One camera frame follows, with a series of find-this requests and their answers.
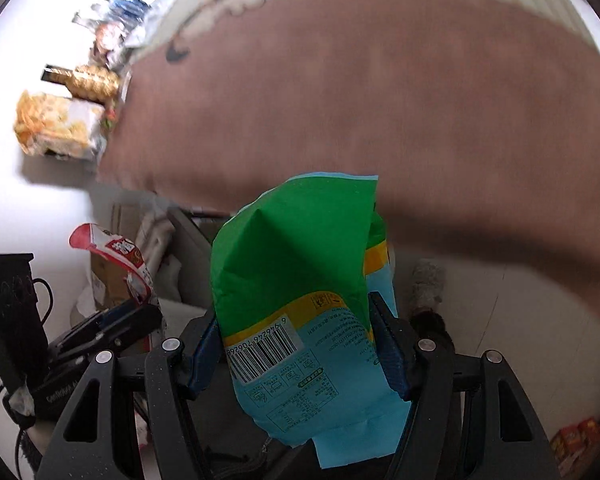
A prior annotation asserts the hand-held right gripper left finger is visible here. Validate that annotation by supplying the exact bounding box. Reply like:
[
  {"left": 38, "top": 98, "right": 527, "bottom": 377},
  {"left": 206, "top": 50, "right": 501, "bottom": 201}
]
[{"left": 40, "top": 305, "right": 223, "bottom": 480}]

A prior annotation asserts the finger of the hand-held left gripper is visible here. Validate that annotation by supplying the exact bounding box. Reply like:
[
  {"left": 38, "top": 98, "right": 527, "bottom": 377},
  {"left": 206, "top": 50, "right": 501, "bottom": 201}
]
[{"left": 47, "top": 299, "right": 163, "bottom": 363}]

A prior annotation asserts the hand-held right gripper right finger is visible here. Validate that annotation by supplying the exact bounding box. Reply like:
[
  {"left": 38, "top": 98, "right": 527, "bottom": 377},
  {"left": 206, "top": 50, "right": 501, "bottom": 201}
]
[{"left": 367, "top": 291, "right": 563, "bottom": 480}]

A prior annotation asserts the red white snack wrapper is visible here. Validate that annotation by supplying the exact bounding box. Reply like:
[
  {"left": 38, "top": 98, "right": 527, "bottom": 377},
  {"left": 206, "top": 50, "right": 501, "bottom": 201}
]
[{"left": 69, "top": 222, "right": 161, "bottom": 311}]

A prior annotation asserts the grey bin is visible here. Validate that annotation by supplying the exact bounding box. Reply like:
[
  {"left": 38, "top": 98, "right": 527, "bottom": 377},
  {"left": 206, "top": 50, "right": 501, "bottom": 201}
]
[{"left": 165, "top": 207, "right": 231, "bottom": 321}]

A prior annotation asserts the green blue snack bag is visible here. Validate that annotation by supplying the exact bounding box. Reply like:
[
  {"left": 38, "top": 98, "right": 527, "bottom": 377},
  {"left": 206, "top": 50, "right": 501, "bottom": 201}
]
[{"left": 210, "top": 172, "right": 413, "bottom": 470}]

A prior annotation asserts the grey fluffy object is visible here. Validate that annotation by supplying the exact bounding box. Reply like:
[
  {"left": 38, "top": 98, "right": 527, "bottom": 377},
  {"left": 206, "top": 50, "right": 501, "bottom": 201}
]
[{"left": 409, "top": 259, "right": 446, "bottom": 313}]

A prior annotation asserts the white plastic bag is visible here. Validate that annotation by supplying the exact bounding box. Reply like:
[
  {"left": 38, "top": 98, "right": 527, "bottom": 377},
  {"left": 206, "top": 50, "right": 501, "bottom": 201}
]
[{"left": 135, "top": 210, "right": 181, "bottom": 303}]

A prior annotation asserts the black electronic box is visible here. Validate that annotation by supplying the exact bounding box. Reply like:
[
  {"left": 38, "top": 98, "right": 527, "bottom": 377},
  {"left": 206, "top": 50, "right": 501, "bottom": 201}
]
[{"left": 0, "top": 253, "right": 48, "bottom": 391}]

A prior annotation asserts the orange snack box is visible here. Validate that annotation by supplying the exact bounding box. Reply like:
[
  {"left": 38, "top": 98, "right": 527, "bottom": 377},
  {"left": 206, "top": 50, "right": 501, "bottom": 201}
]
[
  {"left": 577, "top": 417, "right": 600, "bottom": 453},
  {"left": 550, "top": 425, "right": 583, "bottom": 466}
]

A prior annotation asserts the yellow chips bag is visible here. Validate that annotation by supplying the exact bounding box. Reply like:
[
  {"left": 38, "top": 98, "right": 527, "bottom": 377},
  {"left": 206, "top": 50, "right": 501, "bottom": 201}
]
[{"left": 14, "top": 91, "right": 108, "bottom": 162}]

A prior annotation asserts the brown mat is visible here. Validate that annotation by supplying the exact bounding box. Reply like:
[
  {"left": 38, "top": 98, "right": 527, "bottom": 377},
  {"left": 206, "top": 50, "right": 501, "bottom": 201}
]
[{"left": 96, "top": 0, "right": 600, "bottom": 321}]

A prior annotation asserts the gold foil snack packet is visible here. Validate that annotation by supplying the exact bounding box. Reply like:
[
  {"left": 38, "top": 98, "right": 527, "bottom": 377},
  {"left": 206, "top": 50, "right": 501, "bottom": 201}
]
[{"left": 42, "top": 64, "right": 121, "bottom": 101}]

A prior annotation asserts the pile of silver snack packets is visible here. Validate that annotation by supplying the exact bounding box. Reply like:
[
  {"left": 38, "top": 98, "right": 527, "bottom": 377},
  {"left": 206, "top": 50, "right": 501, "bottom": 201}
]
[{"left": 72, "top": 0, "right": 181, "bottom": 68}]

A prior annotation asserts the black cable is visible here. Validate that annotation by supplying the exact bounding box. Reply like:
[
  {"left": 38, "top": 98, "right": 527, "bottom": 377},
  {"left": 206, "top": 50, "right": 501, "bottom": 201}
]
[{"left": 30, "top": 277, "right": 54, "bottom": 333}]

